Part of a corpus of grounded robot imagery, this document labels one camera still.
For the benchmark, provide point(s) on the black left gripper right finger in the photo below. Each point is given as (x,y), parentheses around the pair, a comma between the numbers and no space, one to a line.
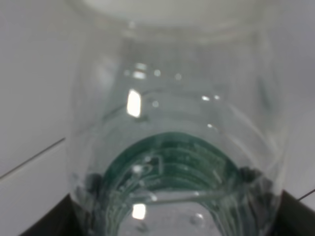
(295,218)

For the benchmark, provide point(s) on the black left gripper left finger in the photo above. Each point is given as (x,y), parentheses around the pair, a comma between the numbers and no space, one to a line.
(60,221)

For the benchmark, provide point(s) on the clear plastic water bottle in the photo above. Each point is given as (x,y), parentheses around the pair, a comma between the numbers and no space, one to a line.
(175,131)

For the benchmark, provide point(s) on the blue sleeved paper cup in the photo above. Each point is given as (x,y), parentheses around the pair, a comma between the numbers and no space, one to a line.
(213,14)

